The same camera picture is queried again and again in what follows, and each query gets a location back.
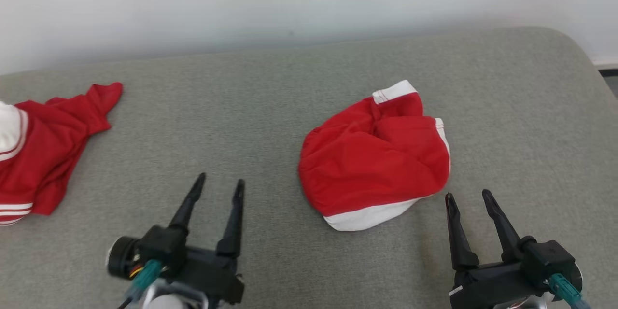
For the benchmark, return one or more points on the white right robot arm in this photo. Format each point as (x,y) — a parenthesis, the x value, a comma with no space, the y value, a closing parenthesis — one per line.
(521,304)

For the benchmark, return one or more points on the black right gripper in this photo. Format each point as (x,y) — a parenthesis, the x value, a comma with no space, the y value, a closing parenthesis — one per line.
(492,282)

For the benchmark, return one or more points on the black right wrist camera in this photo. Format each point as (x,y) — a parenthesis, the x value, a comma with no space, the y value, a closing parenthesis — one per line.
(550,256)

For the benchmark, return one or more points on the red shorts white trim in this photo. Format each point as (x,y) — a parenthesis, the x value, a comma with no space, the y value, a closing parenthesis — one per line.
(376,159)

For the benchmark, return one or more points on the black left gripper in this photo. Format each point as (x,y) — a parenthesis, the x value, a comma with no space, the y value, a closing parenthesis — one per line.
(212,273)

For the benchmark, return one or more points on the grey fabric sofa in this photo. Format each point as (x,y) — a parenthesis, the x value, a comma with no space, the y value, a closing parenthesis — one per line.
(309,106)

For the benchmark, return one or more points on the red basketball jersey white tee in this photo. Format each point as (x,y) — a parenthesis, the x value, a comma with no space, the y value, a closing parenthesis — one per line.
(43,154)

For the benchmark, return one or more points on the white wall baseboard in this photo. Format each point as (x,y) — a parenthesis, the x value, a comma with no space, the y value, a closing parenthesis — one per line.
(607,62)

